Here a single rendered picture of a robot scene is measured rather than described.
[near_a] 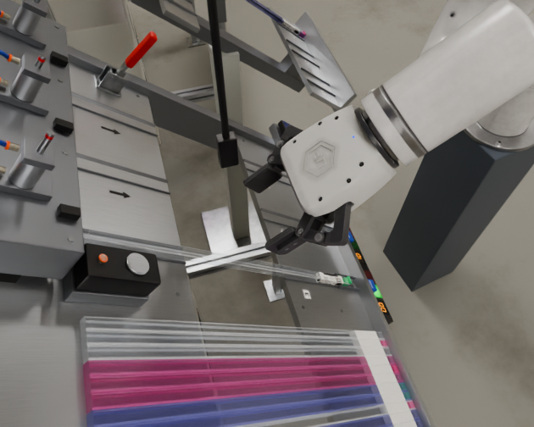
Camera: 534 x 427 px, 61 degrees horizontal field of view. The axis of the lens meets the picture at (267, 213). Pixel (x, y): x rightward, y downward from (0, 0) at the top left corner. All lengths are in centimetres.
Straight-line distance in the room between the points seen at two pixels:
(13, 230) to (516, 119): 99
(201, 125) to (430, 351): 110
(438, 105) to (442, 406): 123
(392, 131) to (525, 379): 134
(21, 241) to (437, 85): 38
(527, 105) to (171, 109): 73
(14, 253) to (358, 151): 32
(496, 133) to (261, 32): 167
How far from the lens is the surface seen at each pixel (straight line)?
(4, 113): 50
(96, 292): 46
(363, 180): 46
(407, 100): 46
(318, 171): 48
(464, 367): 164
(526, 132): 121
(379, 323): 81
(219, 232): 172
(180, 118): 81
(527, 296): 184
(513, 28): 47
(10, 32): 60
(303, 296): 70
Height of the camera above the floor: 147
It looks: 56 degrees down
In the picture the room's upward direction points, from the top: straight up
